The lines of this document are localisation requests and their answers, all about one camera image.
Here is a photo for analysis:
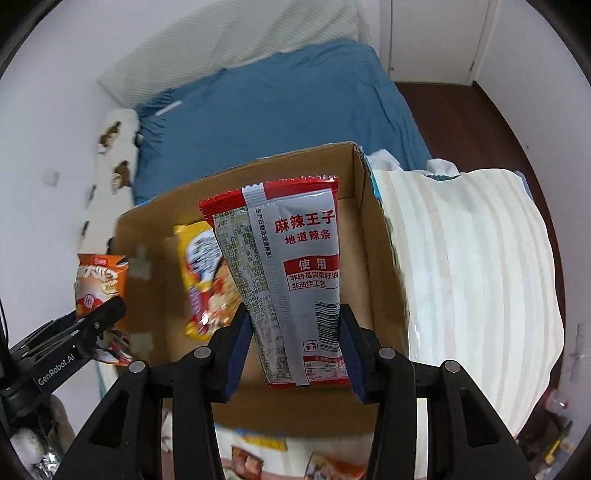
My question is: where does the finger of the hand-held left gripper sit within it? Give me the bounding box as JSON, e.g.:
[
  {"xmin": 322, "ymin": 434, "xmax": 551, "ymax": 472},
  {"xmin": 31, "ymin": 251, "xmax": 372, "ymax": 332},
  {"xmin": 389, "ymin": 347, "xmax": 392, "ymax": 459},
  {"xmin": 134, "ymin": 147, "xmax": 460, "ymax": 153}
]
[{"xmin": 9, "ymin": 298, "xmax": 127, "ymax": 360}]

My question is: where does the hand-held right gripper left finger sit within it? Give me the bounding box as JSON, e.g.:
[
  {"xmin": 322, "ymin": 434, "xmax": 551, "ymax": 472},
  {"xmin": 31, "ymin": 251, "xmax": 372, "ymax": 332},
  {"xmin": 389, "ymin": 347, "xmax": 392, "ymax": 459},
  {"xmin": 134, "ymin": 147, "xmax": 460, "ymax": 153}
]
[{"xmin": 53, "ymin": 305, "xmax": 253, "ymax": 480}]

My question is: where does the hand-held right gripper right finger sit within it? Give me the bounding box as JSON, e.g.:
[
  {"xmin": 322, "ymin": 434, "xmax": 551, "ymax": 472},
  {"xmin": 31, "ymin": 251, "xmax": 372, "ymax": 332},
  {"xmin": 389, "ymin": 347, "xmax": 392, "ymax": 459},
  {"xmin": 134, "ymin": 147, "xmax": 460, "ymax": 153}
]
[{"xmin": 338, "ymin": 303, "xmax": 539, "ymax": 480}]

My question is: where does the orange snack packet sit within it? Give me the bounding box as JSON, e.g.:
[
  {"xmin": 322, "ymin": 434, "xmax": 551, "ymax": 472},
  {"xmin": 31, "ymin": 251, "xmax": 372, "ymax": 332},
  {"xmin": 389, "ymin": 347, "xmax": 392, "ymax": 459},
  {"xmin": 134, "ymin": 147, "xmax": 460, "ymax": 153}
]
[{"xmin": 74, "ymin": 254, "xmax": 134, "ymax": 366}]

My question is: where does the blue printed cardboard box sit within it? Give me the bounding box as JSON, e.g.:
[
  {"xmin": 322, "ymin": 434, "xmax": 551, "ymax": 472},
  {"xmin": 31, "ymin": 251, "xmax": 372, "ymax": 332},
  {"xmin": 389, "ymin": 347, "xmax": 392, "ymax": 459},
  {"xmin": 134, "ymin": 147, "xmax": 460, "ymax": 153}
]
[{"xmin": 111, "ymin": 141, "xmax": 411, "ymax": 437}]

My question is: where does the red and grey snack packet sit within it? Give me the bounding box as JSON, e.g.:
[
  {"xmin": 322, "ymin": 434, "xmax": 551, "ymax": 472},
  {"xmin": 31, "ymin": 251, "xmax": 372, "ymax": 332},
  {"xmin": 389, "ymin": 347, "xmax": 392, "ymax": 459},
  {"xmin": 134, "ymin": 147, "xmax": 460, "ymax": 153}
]
[{"xmin": 198, "ymin": 174, "xmax": 352, "ymax": 391}]

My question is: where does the yellow snack packet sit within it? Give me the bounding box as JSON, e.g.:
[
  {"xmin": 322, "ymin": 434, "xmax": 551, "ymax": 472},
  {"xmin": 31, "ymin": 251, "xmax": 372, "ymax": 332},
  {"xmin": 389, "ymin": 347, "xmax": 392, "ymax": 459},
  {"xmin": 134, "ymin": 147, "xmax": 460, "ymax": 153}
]
[{"xmin": 173, "ymin": 220, "xmax": 243, "ymax": 342}]

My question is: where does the orange food packet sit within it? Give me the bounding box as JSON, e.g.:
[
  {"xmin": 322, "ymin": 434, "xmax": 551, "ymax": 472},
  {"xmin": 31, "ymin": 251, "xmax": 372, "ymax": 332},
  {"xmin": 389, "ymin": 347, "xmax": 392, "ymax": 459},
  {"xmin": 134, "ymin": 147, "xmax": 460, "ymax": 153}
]
[
  {"xmin": 230, "ymin": 444, "xmax": 265, "ymax": 480},
  {"xmin": 304, "ymin": 451, "xmax": 371, "ymax": 480}
]

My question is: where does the cream striped blanket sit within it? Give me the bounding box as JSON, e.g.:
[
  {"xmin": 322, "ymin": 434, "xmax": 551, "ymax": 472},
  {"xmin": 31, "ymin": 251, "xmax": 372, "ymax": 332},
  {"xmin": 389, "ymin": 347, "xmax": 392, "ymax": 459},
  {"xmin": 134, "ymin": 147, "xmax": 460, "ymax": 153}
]
[{"xmin": 369, "ymin": 167, "xmax": 567, "ymax": 440}]

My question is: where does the white plush with brown patches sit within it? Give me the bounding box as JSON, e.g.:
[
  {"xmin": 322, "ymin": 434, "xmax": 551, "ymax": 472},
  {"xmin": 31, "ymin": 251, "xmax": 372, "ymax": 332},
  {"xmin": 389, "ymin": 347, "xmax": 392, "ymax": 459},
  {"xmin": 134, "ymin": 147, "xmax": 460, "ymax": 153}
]
[{"xmin": 76, "ymin": 108, "xmax": 141, "ymax": 259}]

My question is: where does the white cloth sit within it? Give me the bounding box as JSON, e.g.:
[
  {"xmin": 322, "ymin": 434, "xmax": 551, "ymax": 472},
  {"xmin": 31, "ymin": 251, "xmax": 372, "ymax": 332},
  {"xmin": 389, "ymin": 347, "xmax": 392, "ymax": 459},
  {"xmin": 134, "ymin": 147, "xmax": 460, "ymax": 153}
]
[{"xmin": 367, "ymin": 149, "xmax": 461, "ymax": 180}]

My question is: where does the pile of small clutter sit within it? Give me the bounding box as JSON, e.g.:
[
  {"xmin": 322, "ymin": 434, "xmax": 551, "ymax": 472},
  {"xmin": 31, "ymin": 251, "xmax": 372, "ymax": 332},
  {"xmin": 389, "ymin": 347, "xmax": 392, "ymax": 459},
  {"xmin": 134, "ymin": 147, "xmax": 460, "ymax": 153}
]
[{"xmin": 542, "ymin": 390, "xmax": 575, "ymax": 468}]

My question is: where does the blue bed sheet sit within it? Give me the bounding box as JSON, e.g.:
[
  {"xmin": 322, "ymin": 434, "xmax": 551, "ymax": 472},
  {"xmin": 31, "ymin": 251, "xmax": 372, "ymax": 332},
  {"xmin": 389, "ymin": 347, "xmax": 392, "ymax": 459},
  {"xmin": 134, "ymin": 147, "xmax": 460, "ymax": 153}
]
[{"xmin": 133, "ymin": 39, "xmax": 433, "ymax": 207}]

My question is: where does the white textured pillow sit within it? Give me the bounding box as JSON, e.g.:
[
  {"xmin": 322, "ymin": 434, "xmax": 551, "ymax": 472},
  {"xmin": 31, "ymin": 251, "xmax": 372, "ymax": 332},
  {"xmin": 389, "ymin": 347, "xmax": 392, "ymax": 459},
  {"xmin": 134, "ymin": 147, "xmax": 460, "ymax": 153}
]
[{"xmin": 98, "ymin": 0, "xmax": 362, "ymax": 110}]

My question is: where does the white door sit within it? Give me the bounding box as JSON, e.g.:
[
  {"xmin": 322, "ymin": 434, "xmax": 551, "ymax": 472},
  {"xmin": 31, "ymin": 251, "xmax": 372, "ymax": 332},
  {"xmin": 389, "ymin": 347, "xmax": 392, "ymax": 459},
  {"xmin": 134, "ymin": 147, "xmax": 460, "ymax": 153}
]
[{"xmin": 379, "ymin": 0, "xmax": 491, "ymax": 87}]

